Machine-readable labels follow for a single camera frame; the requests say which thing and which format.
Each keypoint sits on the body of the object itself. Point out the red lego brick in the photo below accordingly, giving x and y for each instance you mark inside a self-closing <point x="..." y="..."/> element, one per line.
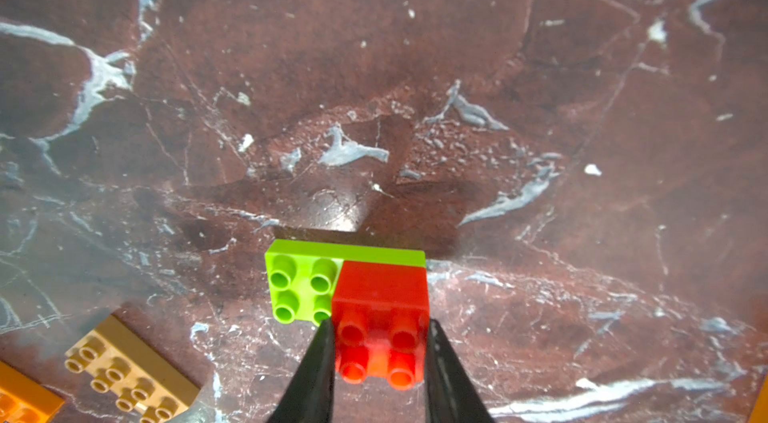
<point x="380" y="314"/>

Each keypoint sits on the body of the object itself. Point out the long green lego brick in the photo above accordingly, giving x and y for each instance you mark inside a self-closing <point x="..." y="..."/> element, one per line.
<point x="302" y="276"/>

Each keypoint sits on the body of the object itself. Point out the tan lego brick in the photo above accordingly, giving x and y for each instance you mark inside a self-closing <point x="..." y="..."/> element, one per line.
<point x="120" y="362"/>

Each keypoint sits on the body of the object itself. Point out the orange lego brick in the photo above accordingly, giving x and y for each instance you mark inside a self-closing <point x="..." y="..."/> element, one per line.
<point x="759" y="412"/>
<point x="24" y="400"/>

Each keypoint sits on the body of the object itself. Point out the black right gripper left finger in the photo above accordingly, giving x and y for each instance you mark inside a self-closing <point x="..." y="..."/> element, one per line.
<point x="309" y="396"/>

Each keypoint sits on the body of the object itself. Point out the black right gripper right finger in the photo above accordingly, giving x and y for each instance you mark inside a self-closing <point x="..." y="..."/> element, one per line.
<point x="450" y="394"/>

